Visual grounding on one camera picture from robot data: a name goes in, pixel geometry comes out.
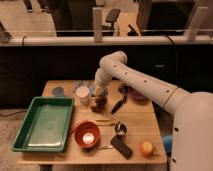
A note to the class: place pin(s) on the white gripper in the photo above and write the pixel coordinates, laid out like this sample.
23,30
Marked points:
98,90

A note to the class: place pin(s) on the blue sponge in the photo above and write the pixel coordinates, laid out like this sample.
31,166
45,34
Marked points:
79,83

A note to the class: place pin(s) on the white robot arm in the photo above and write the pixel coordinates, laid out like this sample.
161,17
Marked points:
192,143

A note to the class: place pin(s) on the green plastic tray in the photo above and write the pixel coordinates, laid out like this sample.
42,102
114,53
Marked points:
45,126

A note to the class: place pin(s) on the brown grape bunch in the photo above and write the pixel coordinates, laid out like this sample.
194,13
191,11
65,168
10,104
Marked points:
100,103

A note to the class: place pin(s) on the white cup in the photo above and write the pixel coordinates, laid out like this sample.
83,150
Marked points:
82,93

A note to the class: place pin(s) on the yellow pencil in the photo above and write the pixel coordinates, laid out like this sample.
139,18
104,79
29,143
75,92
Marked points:
106,122

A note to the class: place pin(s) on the purple bowl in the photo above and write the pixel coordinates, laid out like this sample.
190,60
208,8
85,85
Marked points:
135,95

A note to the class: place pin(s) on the red bowl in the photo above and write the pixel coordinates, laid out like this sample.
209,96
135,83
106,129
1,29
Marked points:
80,128

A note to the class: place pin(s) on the blue round lid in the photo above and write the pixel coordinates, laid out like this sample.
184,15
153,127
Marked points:
58,92

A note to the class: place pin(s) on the metal measuring cup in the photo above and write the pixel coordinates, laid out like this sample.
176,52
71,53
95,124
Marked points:
120,129

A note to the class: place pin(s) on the white ball in bowl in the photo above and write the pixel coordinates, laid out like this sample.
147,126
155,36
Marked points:
88,138

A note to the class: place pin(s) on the black remote control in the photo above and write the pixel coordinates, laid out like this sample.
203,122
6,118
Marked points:
121,147

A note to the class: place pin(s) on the orange fruit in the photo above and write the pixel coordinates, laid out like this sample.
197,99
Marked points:
146,149

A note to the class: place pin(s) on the black office chair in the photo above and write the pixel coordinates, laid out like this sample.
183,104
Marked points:
111,18

